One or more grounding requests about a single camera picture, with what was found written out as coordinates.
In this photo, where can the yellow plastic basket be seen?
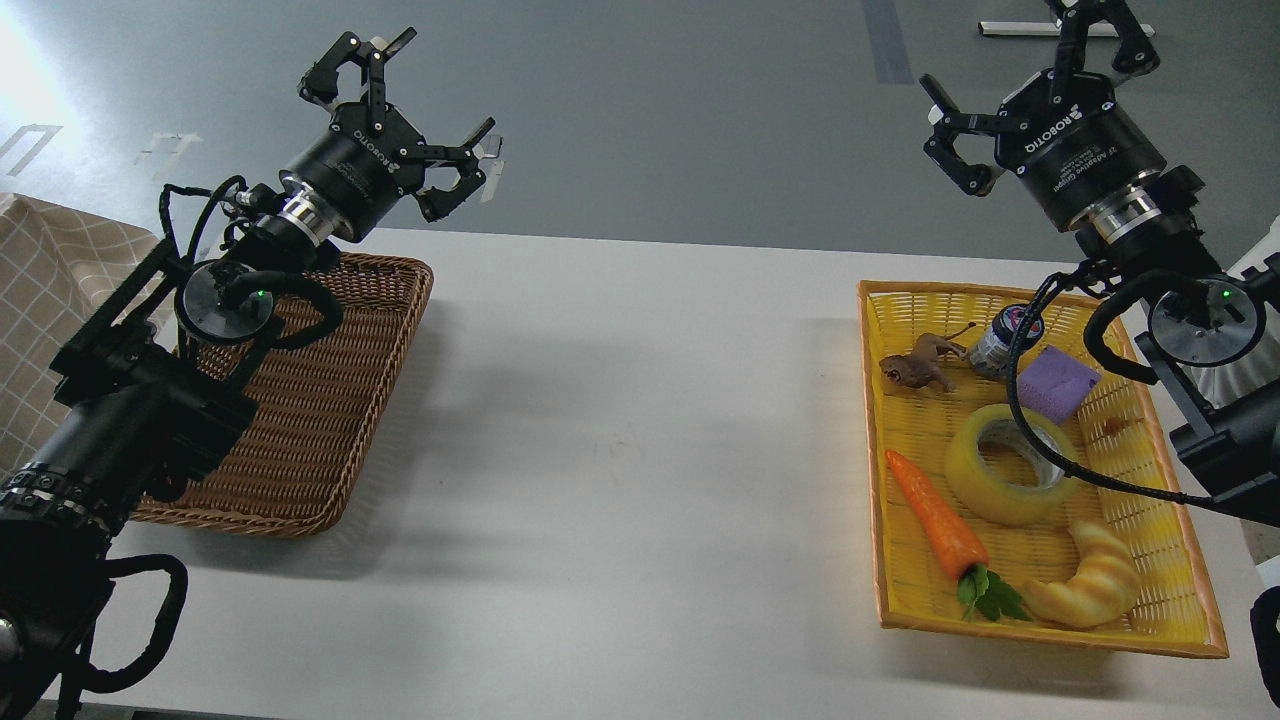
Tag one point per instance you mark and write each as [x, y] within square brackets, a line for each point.
[1115, 432]

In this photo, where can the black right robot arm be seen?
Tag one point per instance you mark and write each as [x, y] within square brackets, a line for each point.
[1166, 306]

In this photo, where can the purple foam block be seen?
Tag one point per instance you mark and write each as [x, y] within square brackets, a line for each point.
[1055, 385]

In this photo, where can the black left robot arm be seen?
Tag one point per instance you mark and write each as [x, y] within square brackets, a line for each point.
[156, 380]

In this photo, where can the brown wicker basket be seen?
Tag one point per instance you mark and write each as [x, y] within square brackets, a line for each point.
[292, 473]

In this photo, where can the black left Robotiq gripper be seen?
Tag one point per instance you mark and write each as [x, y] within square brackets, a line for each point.
[370, 155]

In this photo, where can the small dark jar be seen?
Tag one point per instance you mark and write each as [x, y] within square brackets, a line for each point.
[990, 355]

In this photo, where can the toy croissant bread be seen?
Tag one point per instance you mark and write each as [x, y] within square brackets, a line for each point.
[1104, 586]

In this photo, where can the white stand base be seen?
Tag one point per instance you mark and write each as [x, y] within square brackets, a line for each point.
[1030, 29]

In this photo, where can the brown toy frog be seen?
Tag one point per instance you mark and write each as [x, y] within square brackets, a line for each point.
[920, 367]

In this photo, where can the orange toy carrot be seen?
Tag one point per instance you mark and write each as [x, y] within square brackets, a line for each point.
[959, 551]

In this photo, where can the yellow tape roll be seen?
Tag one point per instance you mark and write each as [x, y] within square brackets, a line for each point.
[998, 474]

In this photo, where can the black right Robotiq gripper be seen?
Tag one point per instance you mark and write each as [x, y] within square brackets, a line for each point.
[1085, 140]

